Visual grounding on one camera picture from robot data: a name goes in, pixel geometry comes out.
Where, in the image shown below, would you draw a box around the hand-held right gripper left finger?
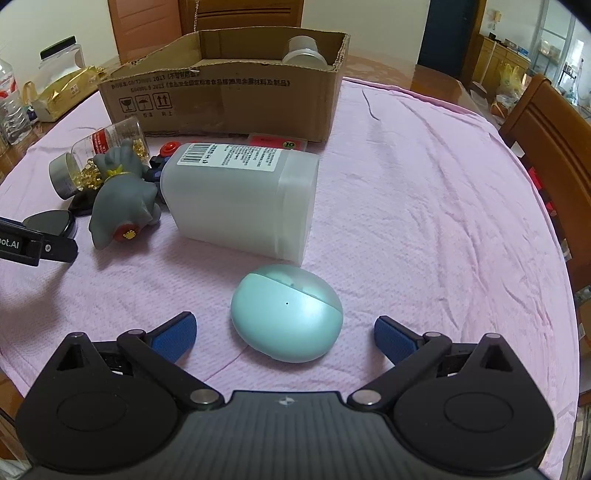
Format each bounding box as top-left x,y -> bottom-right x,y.
54,311 -> 227,411

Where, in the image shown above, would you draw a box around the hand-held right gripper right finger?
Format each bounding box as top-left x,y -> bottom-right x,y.
346,316 -> 515,411

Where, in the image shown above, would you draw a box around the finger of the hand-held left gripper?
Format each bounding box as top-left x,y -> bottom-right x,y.
0,217 -> 78,267

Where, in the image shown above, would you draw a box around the grey toy figure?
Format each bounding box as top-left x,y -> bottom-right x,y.
88,138 -> 162,251

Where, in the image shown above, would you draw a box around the clear bottle of golden capsules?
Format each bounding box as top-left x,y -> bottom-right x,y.
49,116 -> 148,200

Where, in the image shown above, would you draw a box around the teal earbuds case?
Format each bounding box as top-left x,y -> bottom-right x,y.
231,265 -> 344,363

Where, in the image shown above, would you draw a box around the black robot toy red knobs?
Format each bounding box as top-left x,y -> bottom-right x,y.
148,141 -> 181,188

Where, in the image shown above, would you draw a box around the translucent white plastic bottle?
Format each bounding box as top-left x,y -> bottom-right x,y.
159,142 -> 321,267

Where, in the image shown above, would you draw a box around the red card pack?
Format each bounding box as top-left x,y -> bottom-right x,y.
247,134 -> 309,151

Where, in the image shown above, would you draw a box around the brown cardboard box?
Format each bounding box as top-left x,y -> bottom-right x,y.
98,30 -> 351,144

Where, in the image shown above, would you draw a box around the pink cloth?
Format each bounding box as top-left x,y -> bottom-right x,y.
0,76 -> 580,480

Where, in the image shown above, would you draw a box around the clear water bottle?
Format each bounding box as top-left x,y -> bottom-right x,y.
0,58 -> 32,146

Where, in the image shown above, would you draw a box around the gold foil bag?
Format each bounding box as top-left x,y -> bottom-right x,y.
23,66 -> 110,122

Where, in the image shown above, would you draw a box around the clear jar with black lid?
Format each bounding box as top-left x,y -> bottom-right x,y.
39,36 -> 87,78

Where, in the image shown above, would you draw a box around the wooden door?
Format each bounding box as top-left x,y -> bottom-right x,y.
107,0 -> 185,64

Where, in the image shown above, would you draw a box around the wooden chair with panelled back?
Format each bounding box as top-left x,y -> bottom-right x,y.
499,74 -> 591,296

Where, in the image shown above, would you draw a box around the yellow plastic bag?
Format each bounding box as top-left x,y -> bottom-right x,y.
496,65 -> 527,94

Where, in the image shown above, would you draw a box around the wooden cabinet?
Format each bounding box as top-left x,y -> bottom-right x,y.
471,34 -> 532,93

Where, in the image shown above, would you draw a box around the clear plastic jar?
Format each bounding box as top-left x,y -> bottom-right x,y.
281,36 -> 332,71

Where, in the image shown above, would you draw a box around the dark blue door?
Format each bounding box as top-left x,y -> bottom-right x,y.
418,0 -> 488,88

